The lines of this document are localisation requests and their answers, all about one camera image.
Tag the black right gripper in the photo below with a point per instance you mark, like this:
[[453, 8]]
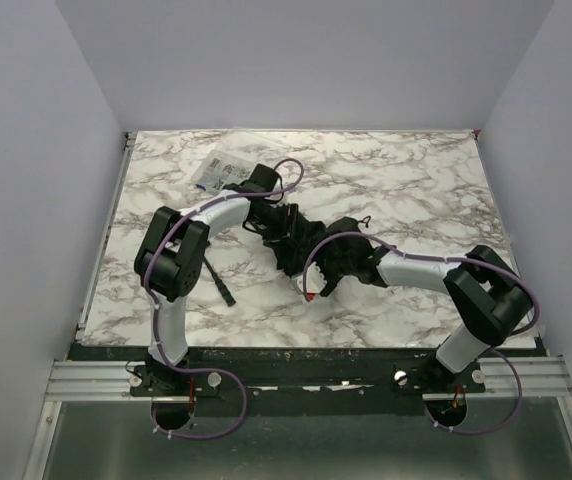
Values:
[[334, 270]]

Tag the dark green folding umbrella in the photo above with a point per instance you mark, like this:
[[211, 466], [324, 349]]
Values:
[[292, 237]]

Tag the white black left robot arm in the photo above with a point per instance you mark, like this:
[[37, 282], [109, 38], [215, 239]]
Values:
[[170, 258]]

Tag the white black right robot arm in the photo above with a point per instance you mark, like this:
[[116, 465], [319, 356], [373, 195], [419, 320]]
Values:
[[493, 302]]

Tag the black rubber mallet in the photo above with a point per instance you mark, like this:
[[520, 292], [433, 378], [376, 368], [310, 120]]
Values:
[[220, 285]]

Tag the clear plastic screw organizer box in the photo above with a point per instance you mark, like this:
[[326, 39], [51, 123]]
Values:
[[219, 169]]

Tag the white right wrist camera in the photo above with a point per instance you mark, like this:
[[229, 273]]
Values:
[[310, 285]]

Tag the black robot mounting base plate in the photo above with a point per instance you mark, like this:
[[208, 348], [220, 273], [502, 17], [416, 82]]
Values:
[[225, 381]]

